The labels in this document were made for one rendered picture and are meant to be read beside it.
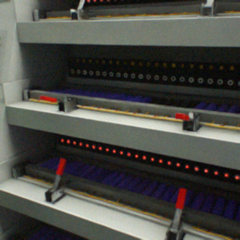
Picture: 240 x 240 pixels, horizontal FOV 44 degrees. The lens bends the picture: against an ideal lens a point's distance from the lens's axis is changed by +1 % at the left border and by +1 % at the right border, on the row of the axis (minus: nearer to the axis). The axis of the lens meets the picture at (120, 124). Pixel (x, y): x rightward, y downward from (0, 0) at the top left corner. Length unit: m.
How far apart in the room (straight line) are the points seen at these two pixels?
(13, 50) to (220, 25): 0.45
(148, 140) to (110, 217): 0.17
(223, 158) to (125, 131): 0.18
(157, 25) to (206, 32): 0.09
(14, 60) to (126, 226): 0.45
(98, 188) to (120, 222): 0.10
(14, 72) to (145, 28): 0.34
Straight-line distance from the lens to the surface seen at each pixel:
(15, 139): 0.77
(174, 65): 0.68
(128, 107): 0.59
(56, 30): 0.67
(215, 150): 0.49
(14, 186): 0.74
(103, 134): 0.57
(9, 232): 0.84
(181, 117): 0.44
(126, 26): 0.58
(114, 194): 0.63
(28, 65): 0.77
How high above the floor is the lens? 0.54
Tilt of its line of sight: 2 degrees down
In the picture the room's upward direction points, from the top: 8 degrees clockwise
